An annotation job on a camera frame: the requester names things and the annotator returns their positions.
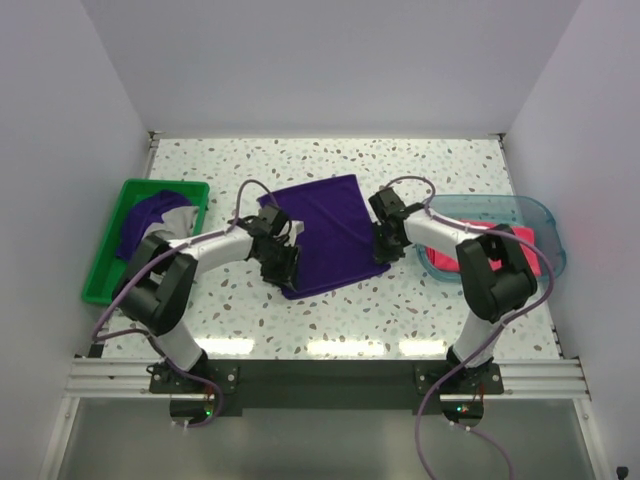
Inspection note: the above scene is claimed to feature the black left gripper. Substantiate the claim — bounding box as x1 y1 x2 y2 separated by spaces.
255 241 300 292

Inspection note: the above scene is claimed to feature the purple towel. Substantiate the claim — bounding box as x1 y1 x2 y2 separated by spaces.
261 174 390 300
116 190 195 261

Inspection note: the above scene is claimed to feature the pink towel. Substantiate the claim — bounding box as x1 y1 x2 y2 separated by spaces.
424 226 542 277

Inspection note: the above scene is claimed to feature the grey white towel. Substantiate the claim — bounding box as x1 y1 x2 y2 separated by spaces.
142 206 199 240

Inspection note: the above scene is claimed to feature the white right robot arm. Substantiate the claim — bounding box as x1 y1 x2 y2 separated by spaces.
369 187 537 393

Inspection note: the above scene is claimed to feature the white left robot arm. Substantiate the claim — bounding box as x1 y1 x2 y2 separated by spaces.
112 204 304 393

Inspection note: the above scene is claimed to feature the teal transparent plastic tray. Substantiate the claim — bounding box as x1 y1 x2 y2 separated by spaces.
415 195 566 283

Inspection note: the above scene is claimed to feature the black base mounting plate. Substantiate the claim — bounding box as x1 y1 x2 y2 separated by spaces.
146 359 505 421

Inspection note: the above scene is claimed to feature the green plastic bin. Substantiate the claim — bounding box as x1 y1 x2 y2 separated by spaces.
82 179 210 306

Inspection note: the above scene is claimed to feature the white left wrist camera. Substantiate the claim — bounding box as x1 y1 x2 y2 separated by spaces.
285 220 304 236

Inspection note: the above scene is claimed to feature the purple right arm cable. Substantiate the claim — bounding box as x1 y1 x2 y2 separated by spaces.
384 174 556 480

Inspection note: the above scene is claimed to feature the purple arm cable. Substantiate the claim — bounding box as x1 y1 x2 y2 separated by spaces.
384 174 556 480
92 178 274 429

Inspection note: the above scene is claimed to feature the aluminium frame rail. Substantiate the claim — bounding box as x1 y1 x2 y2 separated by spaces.
65 358 589 400

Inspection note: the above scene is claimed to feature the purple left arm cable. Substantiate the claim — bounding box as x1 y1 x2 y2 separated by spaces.
92 178 274 429

